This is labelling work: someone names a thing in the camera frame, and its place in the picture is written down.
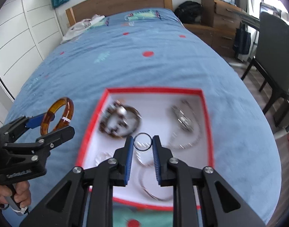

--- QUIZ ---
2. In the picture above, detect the red shallow box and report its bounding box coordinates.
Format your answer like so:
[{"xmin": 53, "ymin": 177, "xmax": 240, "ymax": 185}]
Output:
[{"xmin": 76, "ymin": 87, "xmax": 214, "ymax": 211}]

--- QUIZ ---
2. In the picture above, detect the dark blue hanging bag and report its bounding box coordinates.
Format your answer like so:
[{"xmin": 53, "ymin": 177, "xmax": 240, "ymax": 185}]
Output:
[{"xmin": 233, "ymin": 23, "xmax": 251, "ymax": 57}]

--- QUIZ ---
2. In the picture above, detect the dark brown bangle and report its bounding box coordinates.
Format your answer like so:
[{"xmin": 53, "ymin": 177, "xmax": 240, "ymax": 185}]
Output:
[{"xmin": 98, "ymin": 100, "xmax": 142, "ymax": 138}]

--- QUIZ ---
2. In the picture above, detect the blue patterned bedspread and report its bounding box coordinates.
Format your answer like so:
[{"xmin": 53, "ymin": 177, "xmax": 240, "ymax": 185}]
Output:
[{"xmin": 6, "ymin": 9, "xmax": 281, "ymax": 222}]

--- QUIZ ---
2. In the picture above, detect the black backpack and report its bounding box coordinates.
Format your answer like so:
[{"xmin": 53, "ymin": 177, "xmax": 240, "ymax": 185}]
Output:
[{"xmin": 174, "ymin": 1, "xmax": 203, "ymax": 24}]

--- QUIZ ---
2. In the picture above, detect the glass desk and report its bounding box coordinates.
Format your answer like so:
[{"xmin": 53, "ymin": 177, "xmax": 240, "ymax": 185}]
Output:
[{"xmin": 238, "ymin": 11, "xmax": 260, "ymax": 31}]

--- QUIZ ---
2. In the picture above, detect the brown beaded bracelet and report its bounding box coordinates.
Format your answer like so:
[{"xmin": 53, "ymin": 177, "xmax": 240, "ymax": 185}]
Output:
[{"xmin": 99, "ymin": 100, "xmax": 130, "ymax": 135}]

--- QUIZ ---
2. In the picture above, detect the white garment on bed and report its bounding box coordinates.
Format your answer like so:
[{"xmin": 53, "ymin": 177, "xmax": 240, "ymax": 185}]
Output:
[{"xmin": 61, "ymin": 14, "xmax": 105, "ymax": 44}]

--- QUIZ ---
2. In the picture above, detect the person's left hand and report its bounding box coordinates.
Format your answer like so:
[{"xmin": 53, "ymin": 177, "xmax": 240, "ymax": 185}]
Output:
[{"xmin": 0, "ymin": 179, "xmax": 32, "ymax": 210}]

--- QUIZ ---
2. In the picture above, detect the amber orange bangle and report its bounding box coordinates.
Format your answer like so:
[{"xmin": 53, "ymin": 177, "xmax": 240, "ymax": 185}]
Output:
[{"xmin": 40, "ymin": 97, "xmax": 74, "ymax": 136}]

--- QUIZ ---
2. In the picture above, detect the wooden headboard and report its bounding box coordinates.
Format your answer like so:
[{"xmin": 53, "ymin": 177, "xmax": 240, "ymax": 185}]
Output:
[{"xmin": 65, "ymin": 0, "xmax": 173, "ymax": 26}]

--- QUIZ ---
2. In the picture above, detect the thin silver bangle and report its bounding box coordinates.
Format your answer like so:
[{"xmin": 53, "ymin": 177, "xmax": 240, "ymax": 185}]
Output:
[{"xmin": 138, "ymin": 163, "xmax": 173, "ymax": 202}]

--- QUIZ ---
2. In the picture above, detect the white wardrobe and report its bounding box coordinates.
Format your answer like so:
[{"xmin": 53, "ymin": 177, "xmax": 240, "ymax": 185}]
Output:
[{"xmin": 0, "ymin": 0, "xmax": 62, "ymax": 99}]

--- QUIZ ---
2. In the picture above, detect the twisted silver hoop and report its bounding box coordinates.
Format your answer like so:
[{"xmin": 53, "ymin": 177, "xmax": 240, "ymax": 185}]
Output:
[
  {"xmin": 135, "ymin": 148, "xmax": 154, "ymax": 167},
  {"xmin": 94, "ymin": 152, "xmax": 113, "ymax": 166}
]

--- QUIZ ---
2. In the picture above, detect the dark grey chair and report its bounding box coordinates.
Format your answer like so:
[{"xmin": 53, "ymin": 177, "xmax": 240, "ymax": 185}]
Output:
[{"xmin": 241, "ymin": 12, "xmax": 289, "ymax": 127}]

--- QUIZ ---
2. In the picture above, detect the silver wristwatch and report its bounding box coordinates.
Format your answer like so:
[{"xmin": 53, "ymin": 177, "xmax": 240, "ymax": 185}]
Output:
[{"xmin": 172, "ymin": 106, "xmax": 194, "ymax": 132}]

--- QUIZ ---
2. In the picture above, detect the silver pearl necklace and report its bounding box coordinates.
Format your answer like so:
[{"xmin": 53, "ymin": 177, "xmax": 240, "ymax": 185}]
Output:
[{"xmin": 167, "ymin": 99, "xmax": 203, "ymax": 151}]

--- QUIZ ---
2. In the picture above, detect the wooden drawer cabinet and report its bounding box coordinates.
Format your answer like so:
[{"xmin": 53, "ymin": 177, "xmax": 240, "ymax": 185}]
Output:
[{"xmin": 184, "ymin": 0, "xmax": 242, "ymax": 58}]

